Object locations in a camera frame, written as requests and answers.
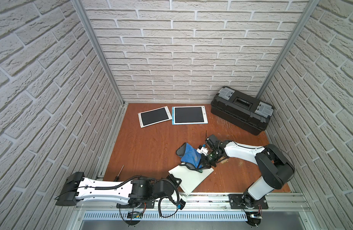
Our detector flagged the blue microfiber cleaning mitt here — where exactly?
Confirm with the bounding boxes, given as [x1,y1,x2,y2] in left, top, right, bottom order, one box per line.
[176,142,203,173]

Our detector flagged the white drawing tablet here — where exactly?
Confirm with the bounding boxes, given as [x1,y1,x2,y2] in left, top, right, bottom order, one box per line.
[138,106,172,128]
[169,165,214,195]

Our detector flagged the blue-edged drawing tablet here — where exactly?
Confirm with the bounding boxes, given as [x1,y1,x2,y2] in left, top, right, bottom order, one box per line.
[172,106,208,125]

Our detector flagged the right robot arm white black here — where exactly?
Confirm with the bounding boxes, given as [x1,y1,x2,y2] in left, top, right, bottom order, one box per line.
[196,135,295,209]

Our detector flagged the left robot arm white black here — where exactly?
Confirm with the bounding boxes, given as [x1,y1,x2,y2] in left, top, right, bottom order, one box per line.
[55,172,186,209]

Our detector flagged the black toolbox grey latches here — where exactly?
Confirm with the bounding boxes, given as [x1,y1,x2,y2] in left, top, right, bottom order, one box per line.
[211,86,275,136]

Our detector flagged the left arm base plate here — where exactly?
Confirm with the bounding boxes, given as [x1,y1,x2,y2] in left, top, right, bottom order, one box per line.
[116,195,155,209]

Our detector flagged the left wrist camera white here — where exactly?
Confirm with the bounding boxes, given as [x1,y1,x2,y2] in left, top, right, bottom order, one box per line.
[176,198,186,210]

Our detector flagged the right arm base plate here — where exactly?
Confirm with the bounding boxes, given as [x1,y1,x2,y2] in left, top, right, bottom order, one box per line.
[228,194,268,210]

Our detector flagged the aluminium mounting rail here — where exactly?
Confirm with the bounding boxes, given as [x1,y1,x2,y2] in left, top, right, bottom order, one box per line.
[75,193,311,212]

